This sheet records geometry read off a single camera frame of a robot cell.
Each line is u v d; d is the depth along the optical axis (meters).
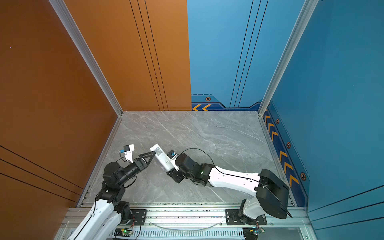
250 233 0.70
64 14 0.71
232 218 0.72
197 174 0.58
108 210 0.55
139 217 0.74
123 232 0.71
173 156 0.66
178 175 0.67
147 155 0.67
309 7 0.70
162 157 0.74
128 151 0.69
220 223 0.72
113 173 0.57
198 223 0.73
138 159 0.71
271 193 0.41
